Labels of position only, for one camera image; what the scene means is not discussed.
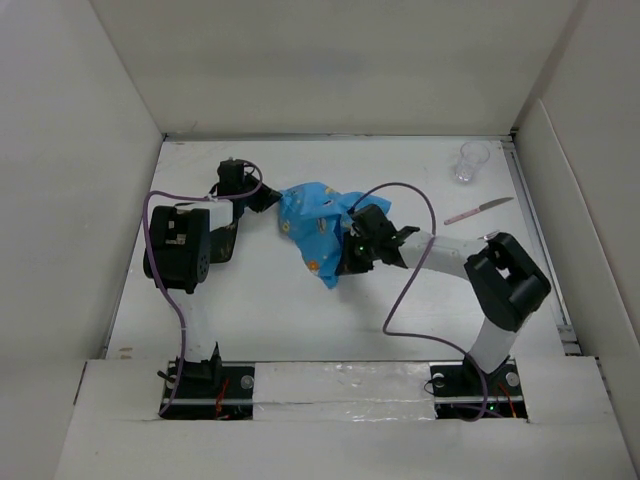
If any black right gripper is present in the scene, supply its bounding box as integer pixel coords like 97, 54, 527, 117
336, 230, 379, 275

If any blue space print placemat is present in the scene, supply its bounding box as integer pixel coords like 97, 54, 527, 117
278, 182, 391, 289

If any pink handled table knife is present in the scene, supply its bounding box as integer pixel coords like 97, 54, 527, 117
443, 197, 513, 225

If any black floral square plate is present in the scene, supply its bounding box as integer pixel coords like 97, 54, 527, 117
209, 221, 239, 264

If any pink handled fork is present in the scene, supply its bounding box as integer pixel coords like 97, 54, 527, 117
479, 230, 500, 240

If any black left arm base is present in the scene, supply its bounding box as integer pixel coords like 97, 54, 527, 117
157, 346, 256, 421

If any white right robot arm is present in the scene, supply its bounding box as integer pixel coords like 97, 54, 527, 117
336, 205, 551, 394

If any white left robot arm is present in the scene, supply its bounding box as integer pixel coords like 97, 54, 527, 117
142, 158, 281, 397

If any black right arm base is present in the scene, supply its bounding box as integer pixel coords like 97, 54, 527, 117
423, 358, 528, 421

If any white foam strip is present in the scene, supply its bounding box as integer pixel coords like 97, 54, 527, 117
253, 362, 436, 422

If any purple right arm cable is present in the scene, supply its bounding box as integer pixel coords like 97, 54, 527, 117
349, 181, 501, 420

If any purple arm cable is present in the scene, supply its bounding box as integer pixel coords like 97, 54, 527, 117
143, 162, 264, 416
349, 181, 501, 420

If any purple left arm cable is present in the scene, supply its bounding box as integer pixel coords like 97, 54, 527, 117
143, 162, 264, 416

